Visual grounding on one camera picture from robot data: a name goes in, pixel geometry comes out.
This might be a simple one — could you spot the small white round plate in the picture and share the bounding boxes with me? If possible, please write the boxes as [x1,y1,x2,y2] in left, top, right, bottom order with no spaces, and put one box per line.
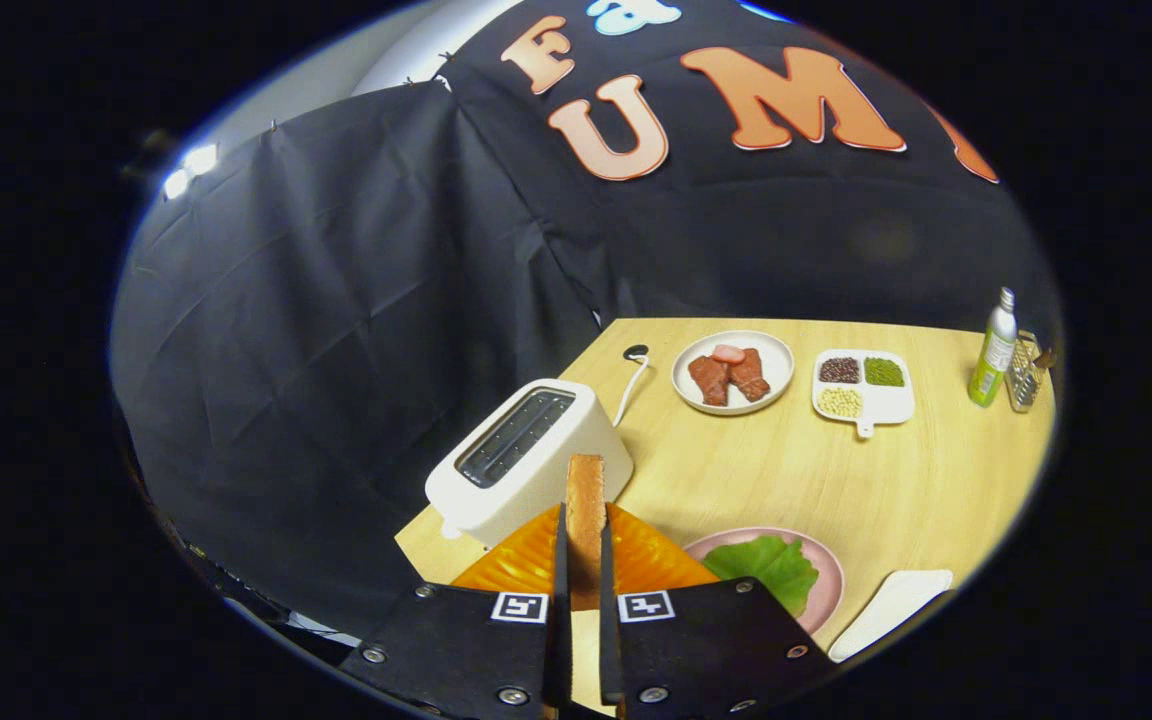
[671,330,796,417]

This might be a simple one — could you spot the toasted bread slice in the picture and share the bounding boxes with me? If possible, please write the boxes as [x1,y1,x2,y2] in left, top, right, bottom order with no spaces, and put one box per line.
[566,454,608,613]

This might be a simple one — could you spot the white square plate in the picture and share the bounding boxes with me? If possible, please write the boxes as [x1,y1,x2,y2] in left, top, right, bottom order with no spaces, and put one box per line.
[828,569,954,663]

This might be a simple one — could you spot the metal wire utensil holder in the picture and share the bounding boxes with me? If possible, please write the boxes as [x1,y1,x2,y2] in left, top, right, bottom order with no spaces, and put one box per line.
[1004,330,1047,414]

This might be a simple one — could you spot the ceiling light panel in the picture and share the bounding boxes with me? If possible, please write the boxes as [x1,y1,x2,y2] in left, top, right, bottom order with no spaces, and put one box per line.
[161,143,220,199]

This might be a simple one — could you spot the pink round plate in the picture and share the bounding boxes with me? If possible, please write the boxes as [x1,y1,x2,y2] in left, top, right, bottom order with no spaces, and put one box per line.
[681,526,846,637]

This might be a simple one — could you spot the green and silver bottle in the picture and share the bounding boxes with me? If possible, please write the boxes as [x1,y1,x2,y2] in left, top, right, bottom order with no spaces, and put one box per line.
[967,287,1019,408]

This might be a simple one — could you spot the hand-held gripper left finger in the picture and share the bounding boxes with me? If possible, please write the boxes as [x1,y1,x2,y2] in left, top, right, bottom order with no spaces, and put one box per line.
[339,502,574,720]

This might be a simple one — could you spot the white toaster cable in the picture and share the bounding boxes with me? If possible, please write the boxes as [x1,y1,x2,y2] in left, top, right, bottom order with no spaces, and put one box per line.
[613,350,651,428]

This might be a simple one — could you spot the white toaster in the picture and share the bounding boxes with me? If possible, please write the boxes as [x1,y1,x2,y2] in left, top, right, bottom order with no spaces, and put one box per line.
[424,378,635,548]

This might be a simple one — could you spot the brown red meat piece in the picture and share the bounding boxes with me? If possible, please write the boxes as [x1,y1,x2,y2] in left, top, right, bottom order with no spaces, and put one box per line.
[688,355,732,407]
[729,348,772,403]

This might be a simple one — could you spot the white divided dish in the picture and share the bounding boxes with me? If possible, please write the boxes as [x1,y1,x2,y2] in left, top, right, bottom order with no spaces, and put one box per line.
[812,348,916,439]

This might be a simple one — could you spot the black backdrop cloth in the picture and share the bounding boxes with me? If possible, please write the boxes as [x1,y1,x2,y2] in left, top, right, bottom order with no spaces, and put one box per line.
[111,0,1057,641]

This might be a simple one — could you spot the green lettuce leaf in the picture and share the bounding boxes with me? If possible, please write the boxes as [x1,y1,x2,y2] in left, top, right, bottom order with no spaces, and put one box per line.
[701,534,821,618]

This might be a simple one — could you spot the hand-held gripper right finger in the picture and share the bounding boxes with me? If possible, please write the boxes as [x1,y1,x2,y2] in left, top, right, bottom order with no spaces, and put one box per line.
[598,502,839,720]

